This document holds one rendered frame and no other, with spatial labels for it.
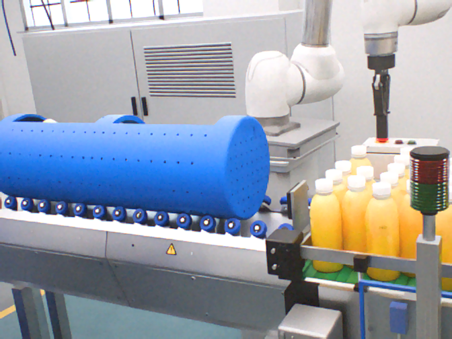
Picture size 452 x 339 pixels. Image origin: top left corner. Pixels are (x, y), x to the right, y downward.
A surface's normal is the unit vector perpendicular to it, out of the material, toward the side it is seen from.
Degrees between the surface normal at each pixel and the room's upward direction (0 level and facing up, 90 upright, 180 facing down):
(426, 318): 90
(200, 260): 70
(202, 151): 56
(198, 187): 96
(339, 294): 90
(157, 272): 110
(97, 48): 90
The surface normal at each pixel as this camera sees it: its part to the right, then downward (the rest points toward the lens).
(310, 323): -0.09, -0.95
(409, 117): -0.56, 0.29
